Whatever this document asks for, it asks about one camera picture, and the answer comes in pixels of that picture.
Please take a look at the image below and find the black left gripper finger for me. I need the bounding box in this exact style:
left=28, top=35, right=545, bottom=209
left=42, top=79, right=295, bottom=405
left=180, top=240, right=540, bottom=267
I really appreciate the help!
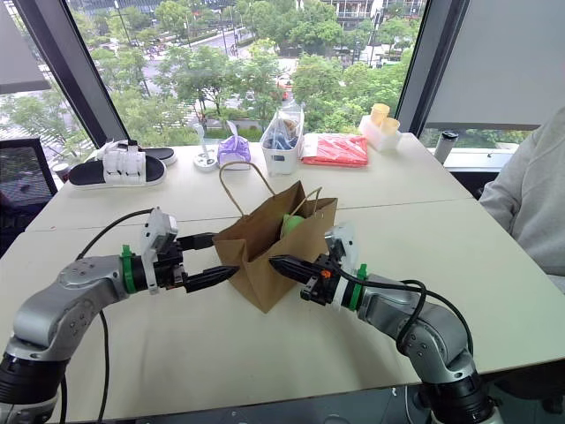
left=184, top=265, right=240, bottom=294
left=176, top=232, right=218, bottom=253

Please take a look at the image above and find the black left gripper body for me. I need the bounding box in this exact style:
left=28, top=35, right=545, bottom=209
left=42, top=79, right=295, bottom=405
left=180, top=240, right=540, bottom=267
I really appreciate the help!
left=154, top=239, right=190, bottom=292

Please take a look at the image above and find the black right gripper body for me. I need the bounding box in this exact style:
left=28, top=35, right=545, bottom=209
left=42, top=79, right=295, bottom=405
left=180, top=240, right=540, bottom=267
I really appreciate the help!
left=299, top=254, right=345, bottom=307

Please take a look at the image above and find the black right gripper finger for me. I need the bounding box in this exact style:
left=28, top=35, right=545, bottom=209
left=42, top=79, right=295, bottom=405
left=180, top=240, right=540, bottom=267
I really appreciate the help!
left=268, top=255, right=322, bottom=272
left=270, top=263, right=318, bottom=284

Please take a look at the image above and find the brown paper bag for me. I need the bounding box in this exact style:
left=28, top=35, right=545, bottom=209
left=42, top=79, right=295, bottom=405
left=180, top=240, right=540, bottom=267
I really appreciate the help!
left=212, top=160, right=339, bottom=315

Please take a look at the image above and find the green plush toy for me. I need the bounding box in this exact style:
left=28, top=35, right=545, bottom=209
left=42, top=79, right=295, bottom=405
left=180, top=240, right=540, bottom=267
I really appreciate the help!
left=282, top=213, right=306, bottom=240

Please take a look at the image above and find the purple tissue pack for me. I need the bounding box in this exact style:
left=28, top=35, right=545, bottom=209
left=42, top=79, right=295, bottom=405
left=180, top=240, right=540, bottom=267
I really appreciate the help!
left=216, top=120, right=252, bottom=171

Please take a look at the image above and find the clear plastic bag of items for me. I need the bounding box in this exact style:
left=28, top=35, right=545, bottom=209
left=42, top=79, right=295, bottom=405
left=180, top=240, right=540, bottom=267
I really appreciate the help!
left=260, top=102, right=306, bottom=151

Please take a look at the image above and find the white stand with round base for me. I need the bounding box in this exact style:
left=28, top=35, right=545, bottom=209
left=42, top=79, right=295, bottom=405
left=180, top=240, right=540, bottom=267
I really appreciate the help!
left=192, top=124, right=220, bottom=173

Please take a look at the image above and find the black and white slipper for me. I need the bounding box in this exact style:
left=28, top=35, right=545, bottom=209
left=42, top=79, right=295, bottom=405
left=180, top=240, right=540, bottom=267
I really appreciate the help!
left=96, top=139, right=178, bottom=168
left=68, top=148, right=169, bottom=189

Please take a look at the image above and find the white plastic storage bin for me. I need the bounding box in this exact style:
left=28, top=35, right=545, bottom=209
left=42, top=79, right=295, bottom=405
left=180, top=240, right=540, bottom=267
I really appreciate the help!
left=260, top=139, right=300, bottom=177

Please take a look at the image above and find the red folded package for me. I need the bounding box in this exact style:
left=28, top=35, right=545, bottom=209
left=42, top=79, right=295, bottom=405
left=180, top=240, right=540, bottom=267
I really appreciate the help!
left=300, top=133, right=370, bottom=169

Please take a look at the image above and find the white plastic tray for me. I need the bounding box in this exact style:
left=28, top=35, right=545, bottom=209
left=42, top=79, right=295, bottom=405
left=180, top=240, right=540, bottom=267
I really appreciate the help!
left=358, top=115, right=403, bottom=154

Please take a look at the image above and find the yellow plastic cup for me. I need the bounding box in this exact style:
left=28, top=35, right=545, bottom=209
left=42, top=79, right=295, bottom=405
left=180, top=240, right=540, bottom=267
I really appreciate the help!
left=380, top=117, right=402, bottom=139
left=370, top=102, right=392, bottom=127

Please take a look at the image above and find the black mesh chair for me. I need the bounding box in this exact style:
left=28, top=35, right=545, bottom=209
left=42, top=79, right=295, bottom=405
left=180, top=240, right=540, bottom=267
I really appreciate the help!
left=0, top=137, right=59, bottom=260

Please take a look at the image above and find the white tumbler with black lid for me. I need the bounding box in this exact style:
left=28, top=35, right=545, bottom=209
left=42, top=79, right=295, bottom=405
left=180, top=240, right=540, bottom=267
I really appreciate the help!
left=433, top=130, right=461, bottom=166

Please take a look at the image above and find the person in grey sweater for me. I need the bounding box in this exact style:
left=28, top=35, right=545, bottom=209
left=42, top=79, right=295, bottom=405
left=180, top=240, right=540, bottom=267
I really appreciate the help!
left=478, top=105, right=565, bottom=293

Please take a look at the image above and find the grey roller blind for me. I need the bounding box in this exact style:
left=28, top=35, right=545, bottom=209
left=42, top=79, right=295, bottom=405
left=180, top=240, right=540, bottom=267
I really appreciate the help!
left=425, top=0, right=565, bottom=132
left=0, top=0, right=52, bottom=95

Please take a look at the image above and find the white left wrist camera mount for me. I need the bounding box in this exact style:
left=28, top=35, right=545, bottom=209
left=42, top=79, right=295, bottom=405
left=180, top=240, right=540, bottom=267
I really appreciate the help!
left=139, top=207, right=179, bottom=296

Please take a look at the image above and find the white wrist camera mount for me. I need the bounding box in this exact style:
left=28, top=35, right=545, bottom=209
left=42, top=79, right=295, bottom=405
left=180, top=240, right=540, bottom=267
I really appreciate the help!
left=323, top=222, right=360, bottom=311
left=139, top=207, right=179, bottom=296

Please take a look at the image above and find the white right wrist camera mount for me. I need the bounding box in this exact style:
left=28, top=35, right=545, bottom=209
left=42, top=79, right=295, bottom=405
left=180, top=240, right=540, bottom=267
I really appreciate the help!
left=323, top=222, right=360, bottom=311

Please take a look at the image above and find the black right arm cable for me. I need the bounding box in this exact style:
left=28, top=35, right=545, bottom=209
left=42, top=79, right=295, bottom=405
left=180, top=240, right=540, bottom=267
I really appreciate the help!
left=338, top=268, right=474, bottom=355

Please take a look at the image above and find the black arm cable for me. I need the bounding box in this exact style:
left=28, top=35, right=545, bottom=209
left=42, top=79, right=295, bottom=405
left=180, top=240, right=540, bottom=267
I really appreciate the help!
left=338, top=268, right=474, bottom=355
left=58, top=207, right=156, bottom=424

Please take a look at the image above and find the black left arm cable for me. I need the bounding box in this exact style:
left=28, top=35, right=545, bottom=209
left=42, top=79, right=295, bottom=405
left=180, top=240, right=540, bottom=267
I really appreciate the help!
left=58, top=207, right=156, bottom=424

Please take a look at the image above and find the dark window frame post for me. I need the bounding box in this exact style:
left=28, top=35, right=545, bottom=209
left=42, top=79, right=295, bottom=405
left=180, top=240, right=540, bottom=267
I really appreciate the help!
left=11, top=0, right=130, bottom=149
left=394, top=0, right=470, bottom=134

